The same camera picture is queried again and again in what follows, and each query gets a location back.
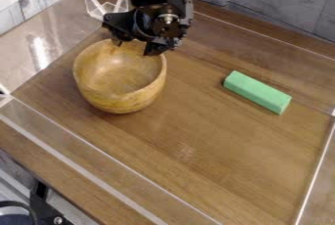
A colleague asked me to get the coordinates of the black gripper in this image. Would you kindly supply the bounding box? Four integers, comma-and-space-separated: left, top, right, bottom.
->
102, 8, 183, 56

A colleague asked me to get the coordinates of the wooden bowl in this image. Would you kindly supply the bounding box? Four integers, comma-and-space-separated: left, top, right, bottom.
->
72, 39, 167, 113

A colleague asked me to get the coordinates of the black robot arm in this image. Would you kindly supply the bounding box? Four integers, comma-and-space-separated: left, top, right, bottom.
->
102, 0, 194, 56

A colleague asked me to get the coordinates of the green rectangular block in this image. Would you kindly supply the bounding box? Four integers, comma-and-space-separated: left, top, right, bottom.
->
222, 70, 292, 114

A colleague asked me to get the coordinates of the black table clamp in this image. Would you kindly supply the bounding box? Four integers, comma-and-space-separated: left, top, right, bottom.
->
0, 180, 76, 225

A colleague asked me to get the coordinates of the clear acrylic tray wall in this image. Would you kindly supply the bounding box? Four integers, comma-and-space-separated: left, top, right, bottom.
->
0, 0, 335, 225

